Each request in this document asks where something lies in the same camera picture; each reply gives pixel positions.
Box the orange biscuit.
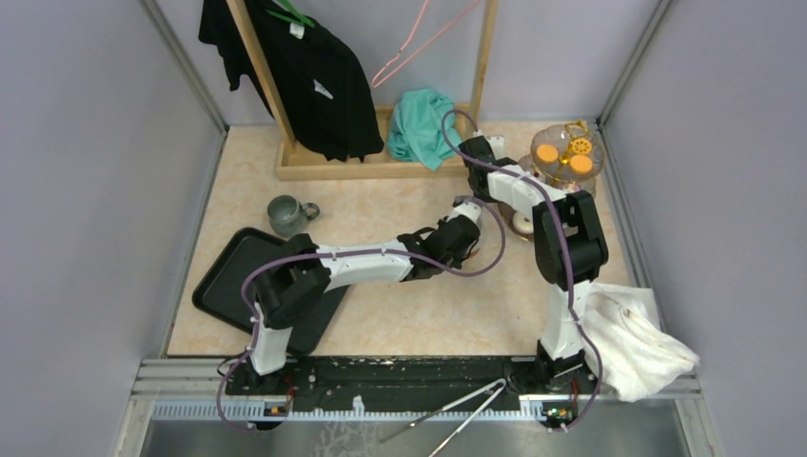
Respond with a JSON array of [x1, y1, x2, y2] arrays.
[[535, 144, 560, 164]]

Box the white glazed donut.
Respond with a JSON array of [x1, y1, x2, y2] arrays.
[[511, 211, 534, 236]]

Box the three-tier glass stand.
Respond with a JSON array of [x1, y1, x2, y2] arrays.
[[496, 119, 606, 244]]

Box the metal tongs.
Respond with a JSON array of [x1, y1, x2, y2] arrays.
[[378, 378, 509, 457]]

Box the grey-blue ceramic mug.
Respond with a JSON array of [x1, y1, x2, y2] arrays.
[[266, 195, 321, 238]]

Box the white towel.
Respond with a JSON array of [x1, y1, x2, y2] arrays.
[[582, 283, 700, 403]]

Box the black baking tray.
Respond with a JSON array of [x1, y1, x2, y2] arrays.
[[192, 228, 349, 357]]

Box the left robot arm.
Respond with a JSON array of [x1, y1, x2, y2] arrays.
[[241, 205, 481, 394]]

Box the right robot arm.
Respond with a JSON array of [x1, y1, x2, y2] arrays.
[[459, 136, 609, 392]]

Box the teal cloth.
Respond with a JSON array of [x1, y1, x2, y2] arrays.
[[386, 89, 461, 171]]

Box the orange macaron on stand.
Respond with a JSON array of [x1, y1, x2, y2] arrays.
[[569, 154, 594, 175]]

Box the pink hanger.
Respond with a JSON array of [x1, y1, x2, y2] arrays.
[[370, 0, 483, 89]]

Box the wooden clothes rack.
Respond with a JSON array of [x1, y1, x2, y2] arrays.
[[226, 1, 500, 181]]

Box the black t-shirt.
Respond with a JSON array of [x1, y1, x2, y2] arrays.
[[198, 0, 385, 164]]

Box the green hanger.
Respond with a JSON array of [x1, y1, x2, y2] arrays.
[[265, 0, 315, 28]]

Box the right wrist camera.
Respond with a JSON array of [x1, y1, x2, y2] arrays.
[[484, 135, 507, 160]]

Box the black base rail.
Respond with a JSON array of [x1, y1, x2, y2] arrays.
[[217, 356, 595, 413]]

